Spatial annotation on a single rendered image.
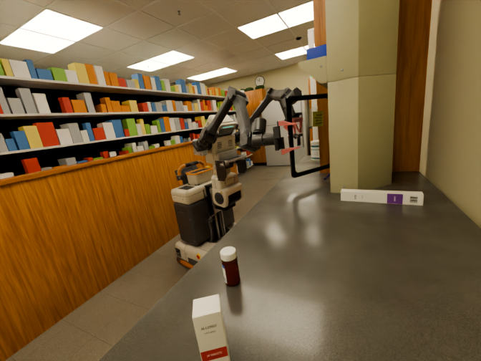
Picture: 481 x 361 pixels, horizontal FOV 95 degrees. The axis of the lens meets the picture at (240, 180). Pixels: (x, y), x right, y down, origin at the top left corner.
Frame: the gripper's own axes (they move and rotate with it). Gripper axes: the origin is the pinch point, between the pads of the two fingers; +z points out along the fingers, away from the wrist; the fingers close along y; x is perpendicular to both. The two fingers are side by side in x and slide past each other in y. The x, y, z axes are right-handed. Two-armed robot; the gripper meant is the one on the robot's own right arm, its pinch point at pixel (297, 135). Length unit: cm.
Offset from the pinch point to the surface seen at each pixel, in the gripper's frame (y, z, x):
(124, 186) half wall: -33, -184, 47
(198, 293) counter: -29, -12, -62
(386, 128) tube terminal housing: -2.2, 33.5, 18.8
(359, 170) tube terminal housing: -18.0, 23.0, 9.2
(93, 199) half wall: -36, -184, 15
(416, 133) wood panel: -8, 50, 45
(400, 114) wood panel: 2, 43, 45
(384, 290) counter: -29, 25, -50
